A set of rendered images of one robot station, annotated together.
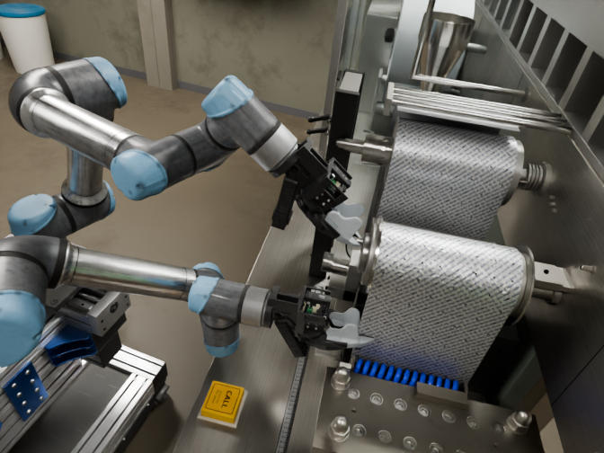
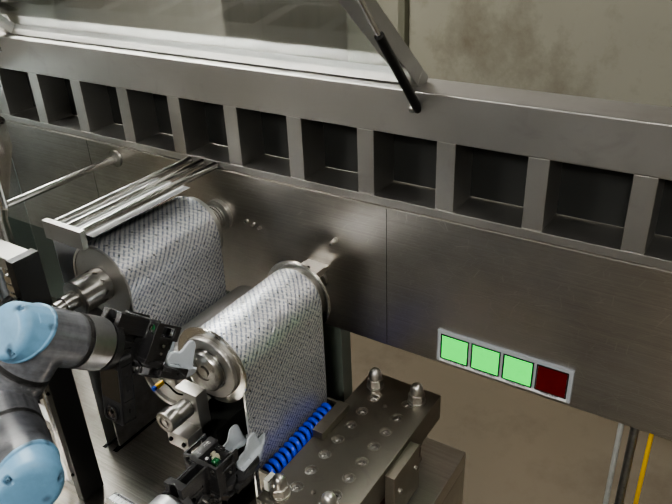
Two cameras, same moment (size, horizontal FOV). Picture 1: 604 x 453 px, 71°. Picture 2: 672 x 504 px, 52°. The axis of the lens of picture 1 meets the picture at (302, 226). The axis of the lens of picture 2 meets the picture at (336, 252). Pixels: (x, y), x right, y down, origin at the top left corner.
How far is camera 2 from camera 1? 64 cm
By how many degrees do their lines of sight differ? 53
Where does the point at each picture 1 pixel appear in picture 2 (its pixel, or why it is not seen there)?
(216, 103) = (36, 337)
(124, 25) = not seen: outside the picture
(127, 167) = (37, 469)
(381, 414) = (327, 472)
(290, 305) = (201, 474)
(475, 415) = (357, 406)
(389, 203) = not seen: hidden behind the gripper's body
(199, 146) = (31, 403)
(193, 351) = not seen: outside the picture
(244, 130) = (74, 341)
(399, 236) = (226, 326)
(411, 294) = (269, 360)
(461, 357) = (315, 379)
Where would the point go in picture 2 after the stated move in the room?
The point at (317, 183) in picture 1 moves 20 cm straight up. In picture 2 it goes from (153, 336) to (128, 211)
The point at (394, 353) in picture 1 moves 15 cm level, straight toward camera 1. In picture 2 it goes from (279, 430) to (334, 475)
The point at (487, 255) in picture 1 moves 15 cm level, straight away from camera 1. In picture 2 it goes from (280, 286) to (241, 254)
